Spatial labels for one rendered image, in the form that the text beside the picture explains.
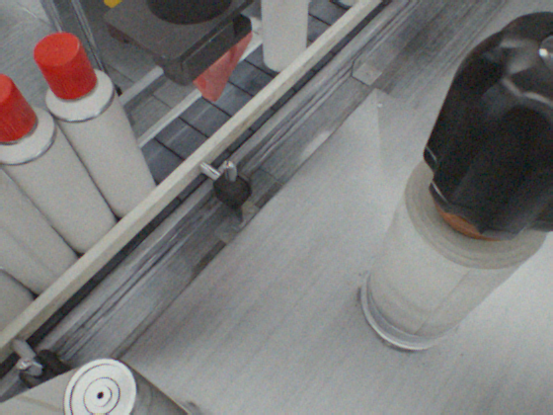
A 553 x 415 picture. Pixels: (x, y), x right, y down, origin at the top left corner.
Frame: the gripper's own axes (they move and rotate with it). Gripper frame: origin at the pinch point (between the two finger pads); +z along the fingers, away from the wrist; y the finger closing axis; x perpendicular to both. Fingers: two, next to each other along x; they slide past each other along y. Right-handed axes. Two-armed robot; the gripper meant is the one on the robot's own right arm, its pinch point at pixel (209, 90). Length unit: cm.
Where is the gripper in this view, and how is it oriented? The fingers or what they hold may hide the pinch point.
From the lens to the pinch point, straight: 41.6
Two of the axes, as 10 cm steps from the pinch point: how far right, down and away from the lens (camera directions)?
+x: -7.8, -5.4, 3.2
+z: 0.2, 4.8, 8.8
